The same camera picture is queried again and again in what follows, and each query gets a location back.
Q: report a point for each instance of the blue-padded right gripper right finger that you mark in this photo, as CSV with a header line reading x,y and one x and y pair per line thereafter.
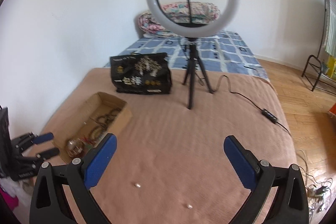
x,y
243,161

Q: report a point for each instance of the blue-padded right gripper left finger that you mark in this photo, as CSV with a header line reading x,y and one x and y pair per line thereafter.
x,y
97,160

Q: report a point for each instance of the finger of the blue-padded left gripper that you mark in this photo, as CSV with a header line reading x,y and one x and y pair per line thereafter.
x,y
47,154
39,139

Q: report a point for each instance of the shallow cardboard box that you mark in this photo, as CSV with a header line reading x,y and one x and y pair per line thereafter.
x,y
100,114

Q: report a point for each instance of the black plum snack bag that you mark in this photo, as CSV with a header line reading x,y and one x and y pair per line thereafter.
x,y
141,74

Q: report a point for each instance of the black tripod stand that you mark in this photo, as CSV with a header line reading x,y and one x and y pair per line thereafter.
x,y
193,60

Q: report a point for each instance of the black clothes rack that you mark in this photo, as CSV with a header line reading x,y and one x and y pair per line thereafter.
x,y
315,70

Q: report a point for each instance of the yellow green box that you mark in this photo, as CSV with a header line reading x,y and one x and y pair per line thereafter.
x,y
331,66

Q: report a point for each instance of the folded floral quilt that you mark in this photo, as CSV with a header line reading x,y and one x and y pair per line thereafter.
x,y
201,13

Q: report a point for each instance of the striped white towel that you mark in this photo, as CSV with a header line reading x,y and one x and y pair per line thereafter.
x,y
329,27

